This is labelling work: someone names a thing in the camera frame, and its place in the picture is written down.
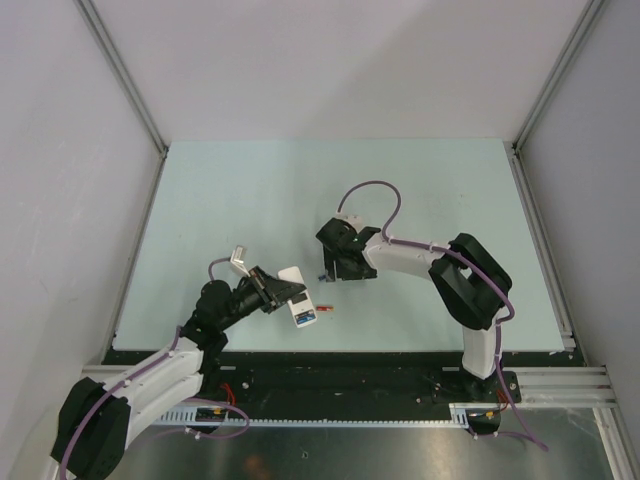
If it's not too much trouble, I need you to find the aluminium frame post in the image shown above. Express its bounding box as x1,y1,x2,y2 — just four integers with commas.
511,0,610,152
73,0,168,159

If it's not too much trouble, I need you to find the purple cable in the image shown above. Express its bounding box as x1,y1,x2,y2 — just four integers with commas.
336,180,551,452
57,257,250,479

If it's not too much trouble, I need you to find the left aluminium frame post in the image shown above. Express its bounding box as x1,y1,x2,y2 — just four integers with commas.
73,0,168,159

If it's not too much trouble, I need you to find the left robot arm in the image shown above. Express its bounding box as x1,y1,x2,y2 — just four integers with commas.
51,267,306,479

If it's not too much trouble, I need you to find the grey slotted cable duct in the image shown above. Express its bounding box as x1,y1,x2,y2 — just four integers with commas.
152,402,500,429

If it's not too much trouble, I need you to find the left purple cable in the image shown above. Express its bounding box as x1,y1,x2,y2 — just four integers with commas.
57,257,250,479

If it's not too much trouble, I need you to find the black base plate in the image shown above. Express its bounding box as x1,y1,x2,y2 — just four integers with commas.
99,349,586,422

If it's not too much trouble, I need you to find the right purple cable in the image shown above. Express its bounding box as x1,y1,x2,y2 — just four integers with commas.
336,180,551,452

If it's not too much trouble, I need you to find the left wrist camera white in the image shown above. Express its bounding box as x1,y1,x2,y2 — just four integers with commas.
229,245,249,277

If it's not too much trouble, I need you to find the right aluminium frame post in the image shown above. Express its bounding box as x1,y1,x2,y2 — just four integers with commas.
511,0,610,152

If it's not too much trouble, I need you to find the white remote control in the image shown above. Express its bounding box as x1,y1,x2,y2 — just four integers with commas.
278,266,317,328

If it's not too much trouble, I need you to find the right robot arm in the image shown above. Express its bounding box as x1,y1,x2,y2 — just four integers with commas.
316,215,513,401

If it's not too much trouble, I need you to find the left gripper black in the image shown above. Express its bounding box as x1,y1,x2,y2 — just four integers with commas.
217,265,305,331

